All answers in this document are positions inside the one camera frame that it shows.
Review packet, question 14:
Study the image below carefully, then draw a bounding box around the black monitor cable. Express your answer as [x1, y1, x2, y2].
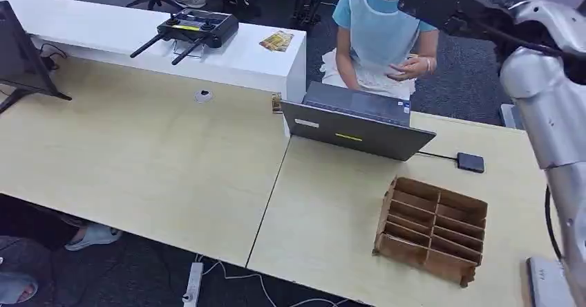
[38, 42, 68, 72]

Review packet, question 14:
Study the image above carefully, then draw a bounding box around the person's left hand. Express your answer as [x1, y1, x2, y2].
[388, 55, 437, 83]

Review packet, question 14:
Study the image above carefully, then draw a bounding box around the person's foot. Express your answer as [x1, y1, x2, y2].
[0, 271, 39, 306]
[64, 222, 124, 252]

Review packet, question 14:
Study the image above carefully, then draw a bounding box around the small black drive box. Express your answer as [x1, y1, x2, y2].
[456, 151, 486, 174]

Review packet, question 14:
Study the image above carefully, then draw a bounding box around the wooden card box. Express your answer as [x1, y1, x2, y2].
[372, 176, 489, 289]

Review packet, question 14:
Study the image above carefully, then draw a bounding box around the grey laptop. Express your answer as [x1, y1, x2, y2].
[280, 81, 437, 162]

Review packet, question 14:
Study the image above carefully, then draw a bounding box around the white raised counter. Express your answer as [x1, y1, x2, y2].
[0, 0, 308, 137]

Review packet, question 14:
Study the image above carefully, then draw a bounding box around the black monitor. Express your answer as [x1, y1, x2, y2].
[0, 0, 73, 115]

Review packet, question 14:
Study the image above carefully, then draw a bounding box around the white power strip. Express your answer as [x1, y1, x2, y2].
[182, 261, 205, 307]

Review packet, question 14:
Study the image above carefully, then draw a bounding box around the thin black drive cable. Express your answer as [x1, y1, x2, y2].
[416, 151, 459, 162]

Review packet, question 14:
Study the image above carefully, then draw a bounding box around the white power cable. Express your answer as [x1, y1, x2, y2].
[196, 255, 351, 307]

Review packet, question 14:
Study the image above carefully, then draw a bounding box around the clear controller stand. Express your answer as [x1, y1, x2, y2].
[171, 39, 208, 62]

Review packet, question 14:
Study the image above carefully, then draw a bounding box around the small grey box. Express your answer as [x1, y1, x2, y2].
[498, 104, 526, 131]

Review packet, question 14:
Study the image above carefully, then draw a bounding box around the yellow printed card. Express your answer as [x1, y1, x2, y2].
[258, 30, 295, 53]

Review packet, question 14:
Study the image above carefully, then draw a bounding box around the black remote controller with antennas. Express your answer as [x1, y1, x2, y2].
[129, 8, 240, 66]

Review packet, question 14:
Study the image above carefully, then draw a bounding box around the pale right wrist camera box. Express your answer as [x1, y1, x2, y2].
[525, 256, 576, 307]

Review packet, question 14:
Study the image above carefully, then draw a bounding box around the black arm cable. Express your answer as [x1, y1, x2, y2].
[543, 185, 563, 262]

